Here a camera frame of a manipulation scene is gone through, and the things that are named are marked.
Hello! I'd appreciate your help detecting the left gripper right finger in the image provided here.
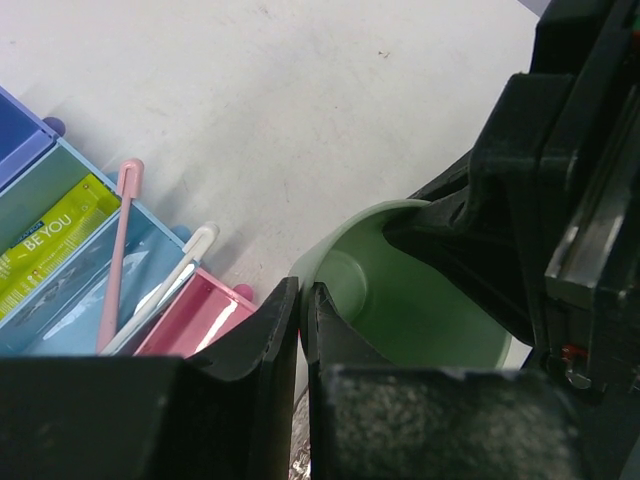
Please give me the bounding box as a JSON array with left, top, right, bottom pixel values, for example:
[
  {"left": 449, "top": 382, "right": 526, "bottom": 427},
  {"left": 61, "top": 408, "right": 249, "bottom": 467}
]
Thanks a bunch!
[{"left": 306, "top": 283, "right": 592, "bottom": 479}]

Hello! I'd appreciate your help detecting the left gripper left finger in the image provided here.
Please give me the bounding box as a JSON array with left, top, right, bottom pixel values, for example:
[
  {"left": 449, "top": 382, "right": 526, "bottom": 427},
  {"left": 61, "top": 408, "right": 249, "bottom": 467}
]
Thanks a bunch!
[{"left": 1, "top": 277, "right": 299, "bottom": 479}]

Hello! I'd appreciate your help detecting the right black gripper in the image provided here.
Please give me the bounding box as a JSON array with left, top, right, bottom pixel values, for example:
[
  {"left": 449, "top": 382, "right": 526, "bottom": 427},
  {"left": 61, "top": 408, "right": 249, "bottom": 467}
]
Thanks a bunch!
[{"left": 383, "top": 1, "right": 639, "bottom": 479}]

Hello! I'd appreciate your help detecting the clear textured plastic box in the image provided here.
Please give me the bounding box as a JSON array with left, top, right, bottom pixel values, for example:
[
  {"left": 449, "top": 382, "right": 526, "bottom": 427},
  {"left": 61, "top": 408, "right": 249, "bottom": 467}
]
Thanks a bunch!
[{"left": 288, "top": 391, "right": 311, "bottom": 480}]

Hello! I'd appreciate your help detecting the green plastic cup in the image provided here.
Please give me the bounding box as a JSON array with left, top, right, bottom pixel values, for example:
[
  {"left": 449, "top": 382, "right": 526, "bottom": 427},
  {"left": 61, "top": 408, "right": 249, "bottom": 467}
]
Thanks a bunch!
[{"left": 290, "top": 200, "right": 511, "bottom": 369}]

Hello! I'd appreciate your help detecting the yellow-green toothpaste tube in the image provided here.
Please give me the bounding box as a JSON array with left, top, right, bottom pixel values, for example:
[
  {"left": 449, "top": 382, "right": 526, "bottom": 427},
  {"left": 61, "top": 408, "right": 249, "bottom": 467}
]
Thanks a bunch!
[{"left": 1, "top": 174, "right": 121, "bottom": 317}]

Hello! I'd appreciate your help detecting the white toothbrush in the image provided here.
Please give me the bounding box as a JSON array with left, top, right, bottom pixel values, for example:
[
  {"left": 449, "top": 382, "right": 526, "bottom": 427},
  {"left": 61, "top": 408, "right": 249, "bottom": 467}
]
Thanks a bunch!
[{"left": 98, "top": 222, "right": 220, "bottom": 355}]

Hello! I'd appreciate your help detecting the light blue toothbrush bin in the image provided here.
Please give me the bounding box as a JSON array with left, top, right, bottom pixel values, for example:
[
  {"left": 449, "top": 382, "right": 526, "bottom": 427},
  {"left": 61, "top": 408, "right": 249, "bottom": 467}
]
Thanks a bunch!
[{"left": 1, "top": 204, "right": 191, "bottom": 357}]

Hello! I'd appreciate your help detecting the pink toothbrush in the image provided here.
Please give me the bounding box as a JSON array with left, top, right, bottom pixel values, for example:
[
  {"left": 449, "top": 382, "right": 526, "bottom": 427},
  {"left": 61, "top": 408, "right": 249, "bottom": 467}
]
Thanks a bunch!
[{"left": 96, "top": 158, "right": 144, "bottom": 353}]

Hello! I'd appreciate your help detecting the light blue toothpaste bin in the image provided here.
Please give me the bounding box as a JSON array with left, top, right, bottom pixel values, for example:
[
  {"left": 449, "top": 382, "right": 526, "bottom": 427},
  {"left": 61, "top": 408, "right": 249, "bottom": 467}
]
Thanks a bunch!
[{"left": 1, "top": 141, "right": 119, "bottom": 318}]

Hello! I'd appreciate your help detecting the pink bin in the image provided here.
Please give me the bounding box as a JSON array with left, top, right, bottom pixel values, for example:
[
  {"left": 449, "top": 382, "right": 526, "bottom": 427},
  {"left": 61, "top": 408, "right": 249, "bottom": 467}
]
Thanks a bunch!
[{"left": 135, "top": 268, "right": 257, "bottom": 358}]

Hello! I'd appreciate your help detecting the dark blue bin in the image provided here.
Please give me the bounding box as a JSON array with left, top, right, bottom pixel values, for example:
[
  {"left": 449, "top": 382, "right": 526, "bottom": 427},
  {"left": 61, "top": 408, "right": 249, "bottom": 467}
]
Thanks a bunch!
[{"left": 0, "top": 88, "right": 66, "bottom": 190}]

